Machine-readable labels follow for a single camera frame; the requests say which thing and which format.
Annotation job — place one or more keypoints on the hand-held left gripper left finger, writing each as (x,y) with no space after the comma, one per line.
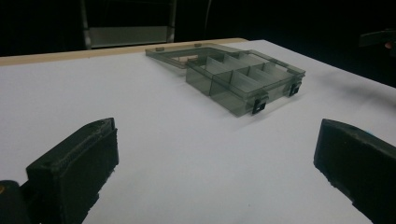
(71,165)

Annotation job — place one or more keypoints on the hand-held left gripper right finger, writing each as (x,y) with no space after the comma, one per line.
(358,161)

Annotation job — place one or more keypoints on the grey transparent compartment box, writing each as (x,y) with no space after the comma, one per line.
(239,77)

